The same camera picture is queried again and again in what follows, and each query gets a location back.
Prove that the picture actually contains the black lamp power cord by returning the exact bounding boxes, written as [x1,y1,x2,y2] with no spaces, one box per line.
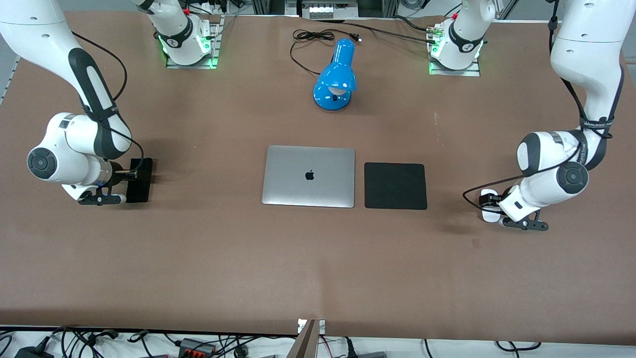
[289,29,362,77]

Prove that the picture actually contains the black smartphone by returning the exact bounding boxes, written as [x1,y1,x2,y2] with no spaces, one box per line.
[124,158,154,204]

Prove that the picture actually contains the white computer mouse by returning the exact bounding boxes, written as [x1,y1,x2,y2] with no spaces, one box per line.
[480,188,503,223]

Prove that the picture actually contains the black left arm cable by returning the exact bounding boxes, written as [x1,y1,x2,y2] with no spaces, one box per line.
[462,0,625,205]

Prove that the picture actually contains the black power adapter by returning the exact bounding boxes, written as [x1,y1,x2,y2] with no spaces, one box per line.
[14,337,53,358]

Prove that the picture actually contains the looped black cable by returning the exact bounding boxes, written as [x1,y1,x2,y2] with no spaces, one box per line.
[495,340,543,353]

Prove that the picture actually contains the blue desk lamp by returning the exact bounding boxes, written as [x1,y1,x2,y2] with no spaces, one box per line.
[312,38,358,112]

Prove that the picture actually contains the silver closed laptop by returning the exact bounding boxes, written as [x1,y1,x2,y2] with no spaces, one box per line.
[261,145,356,209]

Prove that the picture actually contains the black mouse pad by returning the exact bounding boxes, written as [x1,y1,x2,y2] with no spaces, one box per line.
[364,162,428,211]

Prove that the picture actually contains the small metal bracket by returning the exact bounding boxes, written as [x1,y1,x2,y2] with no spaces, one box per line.
[297,318,326,334]

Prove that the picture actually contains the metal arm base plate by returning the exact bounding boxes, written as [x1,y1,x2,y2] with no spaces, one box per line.
[428,25,481,77]
[165,15,220,70]

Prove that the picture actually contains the white power strip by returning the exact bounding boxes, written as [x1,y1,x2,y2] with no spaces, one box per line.
[308,2,349,20]

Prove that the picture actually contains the grey connector block orange levers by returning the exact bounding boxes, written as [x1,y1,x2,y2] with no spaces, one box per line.
[178,338,218,358]

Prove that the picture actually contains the wooden post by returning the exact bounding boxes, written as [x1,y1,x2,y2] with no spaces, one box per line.
[285,319,319,358]

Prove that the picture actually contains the black cable to arm base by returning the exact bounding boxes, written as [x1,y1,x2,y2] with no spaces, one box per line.
[342,21,439,45]

